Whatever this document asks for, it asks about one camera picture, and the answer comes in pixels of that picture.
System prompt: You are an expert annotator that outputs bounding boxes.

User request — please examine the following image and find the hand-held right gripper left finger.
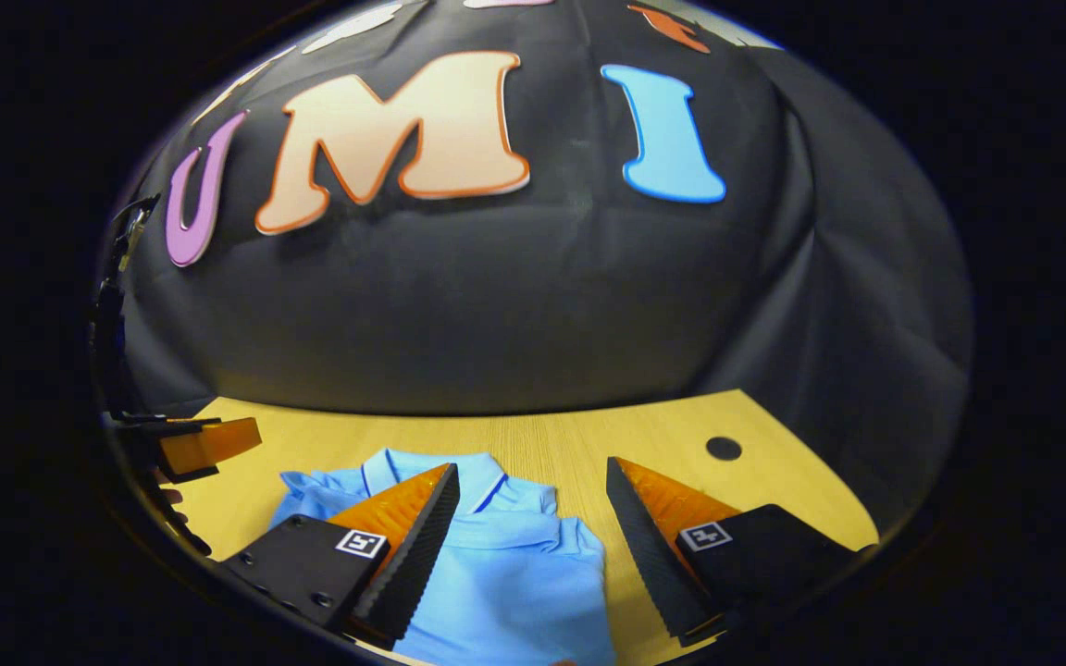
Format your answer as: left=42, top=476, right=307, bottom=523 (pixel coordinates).
left=221, top=462, right=462, bottom=651

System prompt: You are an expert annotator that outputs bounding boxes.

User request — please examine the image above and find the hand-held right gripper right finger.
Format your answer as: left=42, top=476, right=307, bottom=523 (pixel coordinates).
left=605, top=456, right=860, bottom=647

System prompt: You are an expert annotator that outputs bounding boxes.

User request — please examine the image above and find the light blue T-shirt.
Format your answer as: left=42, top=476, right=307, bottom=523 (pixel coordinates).
left=269, top=449, right=617, bottom=666

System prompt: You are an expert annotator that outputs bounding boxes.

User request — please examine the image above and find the black tripod stand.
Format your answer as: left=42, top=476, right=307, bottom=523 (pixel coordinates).
left=89, top=192, right=162, bottom=408

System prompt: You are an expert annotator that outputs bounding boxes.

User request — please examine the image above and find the black backdrop cloth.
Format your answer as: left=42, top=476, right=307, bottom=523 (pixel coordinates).
left=93, top=0, right=973, bottom=537

